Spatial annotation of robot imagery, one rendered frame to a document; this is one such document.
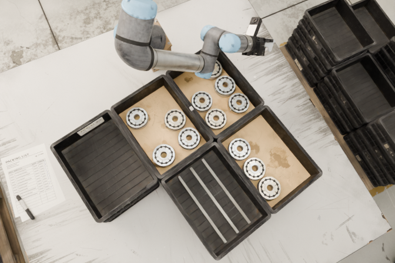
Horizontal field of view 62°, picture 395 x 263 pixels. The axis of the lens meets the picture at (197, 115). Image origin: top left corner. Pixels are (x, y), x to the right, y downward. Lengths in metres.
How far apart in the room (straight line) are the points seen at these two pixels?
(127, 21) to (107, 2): 1.85
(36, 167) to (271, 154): 1.13
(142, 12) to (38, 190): 1.04
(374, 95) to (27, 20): 2.64
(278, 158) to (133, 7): 0.95
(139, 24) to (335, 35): 1.58
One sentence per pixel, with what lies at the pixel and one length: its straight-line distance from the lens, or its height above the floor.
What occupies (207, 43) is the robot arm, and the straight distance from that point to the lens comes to 1.40.
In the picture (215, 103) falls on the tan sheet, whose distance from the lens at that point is 1.62.
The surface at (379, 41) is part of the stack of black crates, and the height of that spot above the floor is 0.27.
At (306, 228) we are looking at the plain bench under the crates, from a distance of 1.76.
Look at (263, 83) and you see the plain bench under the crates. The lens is 1.85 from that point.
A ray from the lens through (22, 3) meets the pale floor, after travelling 3.16.
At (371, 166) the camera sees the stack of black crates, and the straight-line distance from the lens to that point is 2.45.
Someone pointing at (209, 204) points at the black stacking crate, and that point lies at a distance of 1.52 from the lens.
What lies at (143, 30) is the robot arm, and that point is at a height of 1.39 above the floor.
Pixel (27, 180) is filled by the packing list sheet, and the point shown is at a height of 0.70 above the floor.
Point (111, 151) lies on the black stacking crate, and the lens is 1.58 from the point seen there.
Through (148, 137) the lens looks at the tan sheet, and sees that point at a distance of 1.56.
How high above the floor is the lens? 2.34
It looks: 72 degrees down
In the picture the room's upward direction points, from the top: 11 degrees clockwise
